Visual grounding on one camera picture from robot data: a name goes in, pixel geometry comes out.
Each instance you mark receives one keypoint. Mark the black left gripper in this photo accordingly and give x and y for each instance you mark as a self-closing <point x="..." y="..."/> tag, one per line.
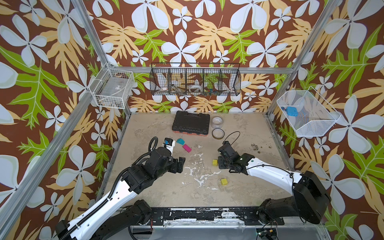
<point x="175" y="168"/>

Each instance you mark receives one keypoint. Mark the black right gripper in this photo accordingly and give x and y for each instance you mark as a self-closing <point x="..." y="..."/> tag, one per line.
<point x="227" y="160"/>

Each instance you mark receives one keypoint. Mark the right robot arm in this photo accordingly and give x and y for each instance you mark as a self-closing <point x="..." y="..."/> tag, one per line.
<point x="308" y="199"/>

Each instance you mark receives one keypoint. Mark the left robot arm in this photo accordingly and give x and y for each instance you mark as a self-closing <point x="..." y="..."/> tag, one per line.
<point x="129" y="183"/>

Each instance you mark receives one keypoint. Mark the magenta block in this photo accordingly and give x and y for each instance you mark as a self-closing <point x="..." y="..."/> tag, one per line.
<point x="187" y="148"/>

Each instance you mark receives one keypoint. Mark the teal block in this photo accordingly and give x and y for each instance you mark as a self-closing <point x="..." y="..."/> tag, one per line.
<point x="180" y="141"/>

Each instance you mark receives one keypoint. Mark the brown tape roll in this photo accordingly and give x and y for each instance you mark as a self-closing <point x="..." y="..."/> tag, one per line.
<point x="218" y="134"/>

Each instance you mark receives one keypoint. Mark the clear tape roll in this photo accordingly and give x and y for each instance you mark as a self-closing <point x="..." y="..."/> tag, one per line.
<point x="217" y="122"/>

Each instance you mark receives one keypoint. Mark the black tool case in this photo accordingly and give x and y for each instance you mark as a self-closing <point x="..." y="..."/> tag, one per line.
<point x="191" y="123"/>

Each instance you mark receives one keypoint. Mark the blue object in basket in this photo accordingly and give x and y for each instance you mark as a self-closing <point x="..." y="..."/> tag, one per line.
<point x="292" y="111"/>

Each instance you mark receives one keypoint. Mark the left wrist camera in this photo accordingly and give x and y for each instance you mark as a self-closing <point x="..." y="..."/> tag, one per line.
<point x="169" y="144"/>

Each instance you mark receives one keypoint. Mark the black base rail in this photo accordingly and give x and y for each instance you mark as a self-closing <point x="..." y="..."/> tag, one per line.
<point x="250" y="216"/>

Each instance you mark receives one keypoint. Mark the black wire basket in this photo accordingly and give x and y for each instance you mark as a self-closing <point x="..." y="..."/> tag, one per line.
<point x="208" y="79"/>

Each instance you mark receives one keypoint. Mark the white wire basket right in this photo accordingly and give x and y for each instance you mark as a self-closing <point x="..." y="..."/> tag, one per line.
<point x="316" y="115"/>

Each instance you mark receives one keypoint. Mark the white wire basket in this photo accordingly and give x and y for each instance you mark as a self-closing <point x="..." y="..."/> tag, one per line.
<point x="111" y="88"/>
<point x="316" y="115"/>

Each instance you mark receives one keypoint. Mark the white wire basket left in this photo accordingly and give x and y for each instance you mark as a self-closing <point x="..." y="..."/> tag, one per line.
<point x="111" y="88"/>

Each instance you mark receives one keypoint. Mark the aluminium frame post left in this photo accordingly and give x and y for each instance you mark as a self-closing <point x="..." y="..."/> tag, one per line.
<point x="32" y="113"/>

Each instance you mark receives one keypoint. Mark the aluminium frame post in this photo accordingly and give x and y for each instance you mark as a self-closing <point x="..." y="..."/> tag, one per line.
<point x="32" y="113"/>
<point x="309" y="43"/>

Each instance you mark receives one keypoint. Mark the aluminium frame post right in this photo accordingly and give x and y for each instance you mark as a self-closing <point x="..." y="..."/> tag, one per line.
<point x="309" y="43"/>

